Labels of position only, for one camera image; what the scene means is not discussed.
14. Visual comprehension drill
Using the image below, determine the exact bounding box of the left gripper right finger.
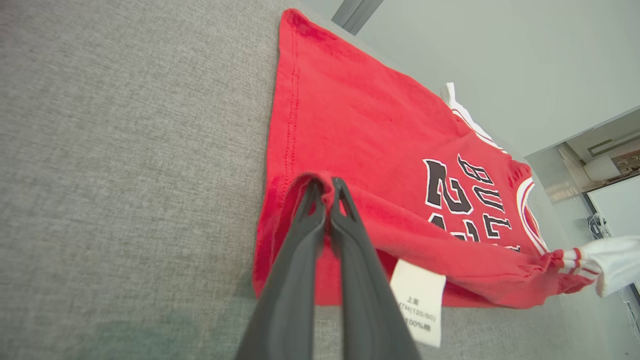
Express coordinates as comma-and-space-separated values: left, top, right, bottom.
327, 176, 422, 360

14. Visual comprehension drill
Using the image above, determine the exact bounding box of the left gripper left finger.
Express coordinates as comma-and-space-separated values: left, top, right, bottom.
234, 177, 327, 360

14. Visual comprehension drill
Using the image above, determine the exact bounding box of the red jersey with white sleeves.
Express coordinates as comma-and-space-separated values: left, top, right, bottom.
251, 8, 640, 349

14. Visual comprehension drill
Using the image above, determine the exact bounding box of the grey fabric sofa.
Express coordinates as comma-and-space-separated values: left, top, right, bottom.
0, 0, 640, 360

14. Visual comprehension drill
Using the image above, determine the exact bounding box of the white background panel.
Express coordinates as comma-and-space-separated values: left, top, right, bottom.
587, 174, 640, 240

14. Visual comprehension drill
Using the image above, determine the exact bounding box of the white rounded background object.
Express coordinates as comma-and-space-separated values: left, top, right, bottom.
583, 153, 622, 183

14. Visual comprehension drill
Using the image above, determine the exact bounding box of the grey partition post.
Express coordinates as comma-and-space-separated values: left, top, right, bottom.
330, 0, 386, 36

